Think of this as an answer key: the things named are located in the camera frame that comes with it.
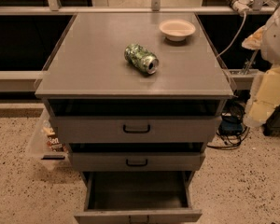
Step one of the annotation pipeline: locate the red snack package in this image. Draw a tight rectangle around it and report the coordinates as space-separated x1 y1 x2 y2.
47 133 63 152

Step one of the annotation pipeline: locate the grey top drawer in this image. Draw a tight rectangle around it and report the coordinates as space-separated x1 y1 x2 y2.
50 117 221 144

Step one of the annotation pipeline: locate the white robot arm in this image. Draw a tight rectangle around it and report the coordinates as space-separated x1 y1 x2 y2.
242 7 280 127

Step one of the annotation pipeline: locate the white power cable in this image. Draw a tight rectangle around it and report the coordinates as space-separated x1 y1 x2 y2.
216 10 247 60

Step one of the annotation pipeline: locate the grey drawer cabinet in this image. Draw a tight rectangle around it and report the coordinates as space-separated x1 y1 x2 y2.
36 13 232 224

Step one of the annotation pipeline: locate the crushed green soda can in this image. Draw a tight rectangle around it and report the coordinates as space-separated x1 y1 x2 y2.
124 44 159 75

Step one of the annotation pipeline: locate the grey drawer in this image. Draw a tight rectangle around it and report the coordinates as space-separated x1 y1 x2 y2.
75 171 202 224
69 152 205 172
50 117 221 144

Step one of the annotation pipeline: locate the black cable bundle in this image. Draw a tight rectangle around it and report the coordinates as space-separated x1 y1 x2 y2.
206 101 251 151

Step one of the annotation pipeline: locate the grey middle drawer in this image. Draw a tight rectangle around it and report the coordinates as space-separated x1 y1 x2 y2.
69 152 205 172

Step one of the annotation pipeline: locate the clear plastic storage bin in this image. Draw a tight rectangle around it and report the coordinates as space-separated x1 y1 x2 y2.
25 109 71 170

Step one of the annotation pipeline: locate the grey metal rod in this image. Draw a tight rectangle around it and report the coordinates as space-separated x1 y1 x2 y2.
241 49 259 75

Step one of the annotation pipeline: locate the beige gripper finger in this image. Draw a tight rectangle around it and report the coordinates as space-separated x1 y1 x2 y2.
242 26 264 50
244 66 280 128

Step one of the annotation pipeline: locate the white paper bowl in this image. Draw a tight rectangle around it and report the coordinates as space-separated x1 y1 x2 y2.
159 20 196 42

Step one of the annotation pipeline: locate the grey bottom drawer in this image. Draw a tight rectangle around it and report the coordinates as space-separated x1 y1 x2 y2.
75 171 202 224

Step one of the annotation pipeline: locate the white power strip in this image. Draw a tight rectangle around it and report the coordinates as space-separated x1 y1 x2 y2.
226 0 253 15

